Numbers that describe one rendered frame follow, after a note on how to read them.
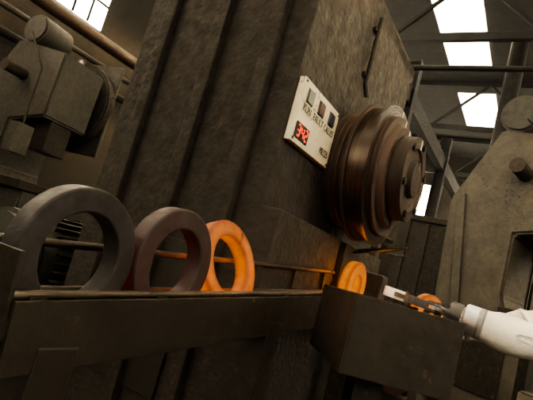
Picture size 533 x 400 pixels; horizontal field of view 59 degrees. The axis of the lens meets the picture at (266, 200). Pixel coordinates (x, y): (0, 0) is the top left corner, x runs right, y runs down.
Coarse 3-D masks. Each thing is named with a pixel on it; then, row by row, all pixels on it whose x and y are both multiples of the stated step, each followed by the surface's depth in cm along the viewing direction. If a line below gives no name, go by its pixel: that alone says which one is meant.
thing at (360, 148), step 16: (368, 112) 149; (384, 112) 144; (400, 112) 156; (368, 128) 142; (352, 144) 141; (368, 144) 138; (352, 160) 140; (368, 160) 138; (352, 176) 140; (352, 192) 141; (352, 208) 143; (352, 224) 147; (368, 224) 147; (368, 240) 150
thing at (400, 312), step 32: (320, 320) 102; (352, 320) 81; (384, 320) 82; (416, 320) 82; (448, 320) 83; (320, 352) 94; (352, 352) 81; (384, 352) 81; (416, 352) 82; (448, 352) 82; (352, 384) 93; (384, 384) 81; (416, 384) 81; (448, 384) 82
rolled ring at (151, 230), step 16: (176, 208) 76; (144, 224) 71; (160, 224) 71; (176, 224) 74; (192, 224) 78; (144, 240) 69; (160, 240) 72; (192, 240) 81; (208, 240) 82; (144, 256) 69; (192, 256) 82; (208, 256) 83; (144, 272) 70; (192, 272) 82; (128, 288) 69; (144, 288) 70; (176, 288) 80; (192, 288) 80
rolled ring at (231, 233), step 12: (216, 228) 92; (228, 228) 96; (216, 240) 91; (228, 240) 99; (240, 240) 99; (240, 252) 100; (240, 264) 100; (252, 264) 102; (240, 276) 99; (252, 276) 101; (204, 288) 87; (216, 288) 88; (240, 288) 97; (252, 288) 100
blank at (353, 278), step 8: (352, 264) 151; (360, 264) 152; (344, 272) 149; (352, 272) 148; (360, 272) 153; (344, 280) 147; (352, 280) 149; (360, 280) 155; (344, 288) 147; (352, 288) 156; (360, 288) 156
